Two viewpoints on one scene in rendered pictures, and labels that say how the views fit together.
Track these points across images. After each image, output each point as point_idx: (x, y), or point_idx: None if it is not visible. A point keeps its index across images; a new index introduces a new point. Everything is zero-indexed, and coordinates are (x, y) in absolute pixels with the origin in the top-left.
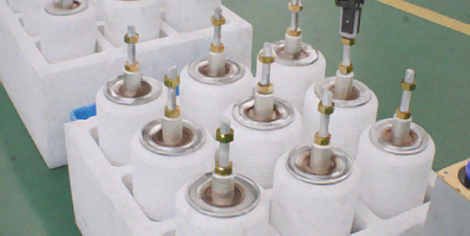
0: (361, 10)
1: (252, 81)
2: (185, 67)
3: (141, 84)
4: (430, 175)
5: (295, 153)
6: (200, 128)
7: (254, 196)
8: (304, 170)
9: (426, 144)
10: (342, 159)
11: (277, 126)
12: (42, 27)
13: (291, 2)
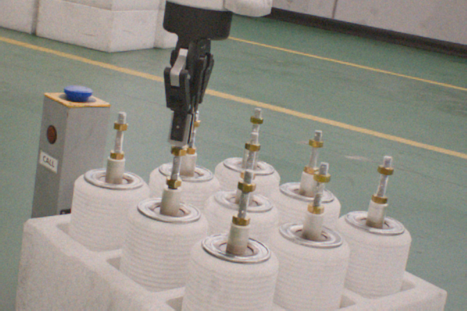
0: (171, 116)
1: (269, 237)
2: (346, 243)
3: (367, 216)
4: (58, 235)
5: (206, 177)
6: (288, 193)
7: (226, 162)
8: (197, 169)
9: (88, 171)
10: (167, 171)
11: (226, 189)
12: None
13: (253, 183)
